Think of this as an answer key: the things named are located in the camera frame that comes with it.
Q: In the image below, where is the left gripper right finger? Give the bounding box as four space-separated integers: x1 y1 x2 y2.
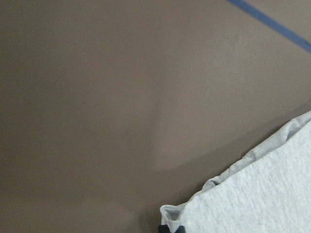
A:
175 226 186 233

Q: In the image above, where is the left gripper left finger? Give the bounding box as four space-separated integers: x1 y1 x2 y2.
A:
158 225 170 233

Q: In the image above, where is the grey cartoon print t-shirt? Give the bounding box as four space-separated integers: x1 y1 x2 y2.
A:
160 113 311 233

